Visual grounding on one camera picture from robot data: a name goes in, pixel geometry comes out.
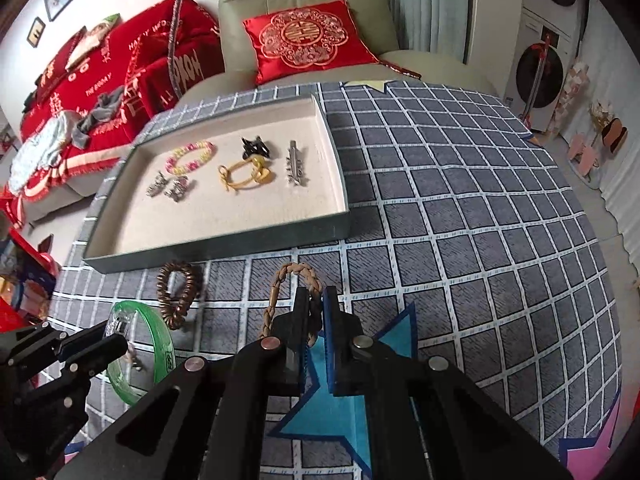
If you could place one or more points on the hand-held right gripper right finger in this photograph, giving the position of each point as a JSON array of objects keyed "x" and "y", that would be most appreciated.
[{"x": 330, "y": 335}]

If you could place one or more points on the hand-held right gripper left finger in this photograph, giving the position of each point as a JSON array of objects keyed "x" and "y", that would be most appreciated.
[{"x": 295, "y": 340}]

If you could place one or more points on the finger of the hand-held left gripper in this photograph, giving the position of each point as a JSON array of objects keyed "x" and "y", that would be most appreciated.
[
  {"x": 55, "y": 410},
  {"x": 90, "y": 347}
]

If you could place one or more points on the green plastic bangle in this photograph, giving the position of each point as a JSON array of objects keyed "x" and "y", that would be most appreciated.
[{"x": 165, "y": 355}]

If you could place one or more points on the grey jewelry tray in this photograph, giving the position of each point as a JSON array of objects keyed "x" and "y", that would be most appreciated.
[{"x": 225, "y": 220}]

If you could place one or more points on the silver hair clip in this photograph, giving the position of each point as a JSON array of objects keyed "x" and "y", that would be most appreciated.
[{"x": 294, "y": 165}]

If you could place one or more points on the black hair claw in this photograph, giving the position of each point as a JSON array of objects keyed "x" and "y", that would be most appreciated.
[{"x": 256, "y": 147}]

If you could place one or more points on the clear plastic hair clip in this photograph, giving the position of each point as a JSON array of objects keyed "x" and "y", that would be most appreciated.
[{"x": 116, "y": 322}]

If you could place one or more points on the blue printed box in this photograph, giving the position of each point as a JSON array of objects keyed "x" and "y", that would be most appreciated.
[{"x": 27, "y": 280}]

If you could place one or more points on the beige sofa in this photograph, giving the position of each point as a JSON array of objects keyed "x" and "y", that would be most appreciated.
[{"x": 75, "y": 195}]

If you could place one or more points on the grey checked tablecloth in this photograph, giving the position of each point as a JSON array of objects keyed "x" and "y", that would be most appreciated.
[{"x": 475, "y": 220}]

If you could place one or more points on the white clothing pile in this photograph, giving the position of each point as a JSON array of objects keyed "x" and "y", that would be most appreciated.
[{"x": 40, "y": 150}]

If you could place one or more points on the grey garment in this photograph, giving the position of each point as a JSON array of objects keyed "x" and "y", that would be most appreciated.
[{"x": 102, "y": 110}]

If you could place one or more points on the sofa with red blanket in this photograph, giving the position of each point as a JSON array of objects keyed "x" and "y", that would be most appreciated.
[{"x": 100, "y": 65}]

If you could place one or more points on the red embroidered cushion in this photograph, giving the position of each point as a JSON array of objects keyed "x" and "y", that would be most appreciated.
[{"x": 305, "y": 37}]

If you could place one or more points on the white printed pillow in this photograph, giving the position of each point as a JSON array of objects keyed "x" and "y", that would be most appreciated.
[{"x": 92, "y": 40}]

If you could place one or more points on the pink slippers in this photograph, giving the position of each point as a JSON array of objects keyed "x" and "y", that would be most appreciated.
[{"x": 582, "y": 152}]

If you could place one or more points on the gooseneck phone holder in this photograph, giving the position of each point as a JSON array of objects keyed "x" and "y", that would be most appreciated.
[{"x": 175, "y": 35}]

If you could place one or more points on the white washing machine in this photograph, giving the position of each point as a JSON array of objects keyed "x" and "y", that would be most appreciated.
[{"x": 537, "y": 75}]

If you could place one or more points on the red mop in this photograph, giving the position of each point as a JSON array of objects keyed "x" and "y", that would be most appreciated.
[{"x": 537, "y": 70}]

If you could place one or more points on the pink flower decoration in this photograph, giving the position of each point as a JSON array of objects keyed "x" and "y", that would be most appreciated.
[{"x": 570, "y": 90}]

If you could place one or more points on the teal curtain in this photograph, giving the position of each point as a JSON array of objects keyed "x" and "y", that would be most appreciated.
[{"x": 425, "y": 5}]

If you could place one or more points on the white curtain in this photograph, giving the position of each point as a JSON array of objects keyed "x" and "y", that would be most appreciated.
[{"x": 615, "y": 85}]

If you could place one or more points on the small black picture frame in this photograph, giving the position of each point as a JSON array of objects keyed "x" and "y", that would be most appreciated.
[{"x": 36, "y": 30}]

